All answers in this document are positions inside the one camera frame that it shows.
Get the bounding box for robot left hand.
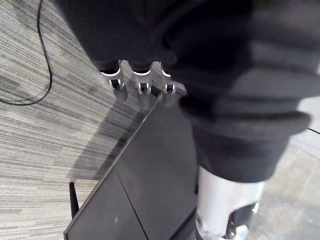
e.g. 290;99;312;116
56;0;320;240

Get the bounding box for grey marble vanity cabinet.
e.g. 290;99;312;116
63;83;320;240

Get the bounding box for black cabinet foot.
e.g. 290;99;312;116
68;181;80;222

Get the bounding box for thin black floor cable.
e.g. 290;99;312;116
0;0;53;106

